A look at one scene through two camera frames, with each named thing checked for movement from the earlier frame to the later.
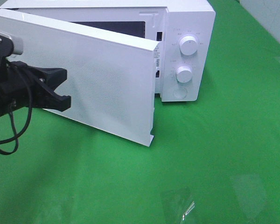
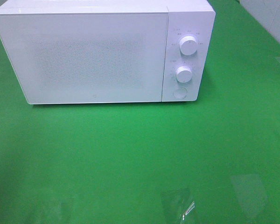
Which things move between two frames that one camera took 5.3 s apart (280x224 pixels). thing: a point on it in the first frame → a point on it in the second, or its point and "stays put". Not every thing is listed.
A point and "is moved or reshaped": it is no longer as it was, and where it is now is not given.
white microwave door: x=113 y=82 is moved or reshaped
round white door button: x=179 y=93 stays put
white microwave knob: x=188 y=45 stays put
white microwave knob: x=184 y=74 stays put
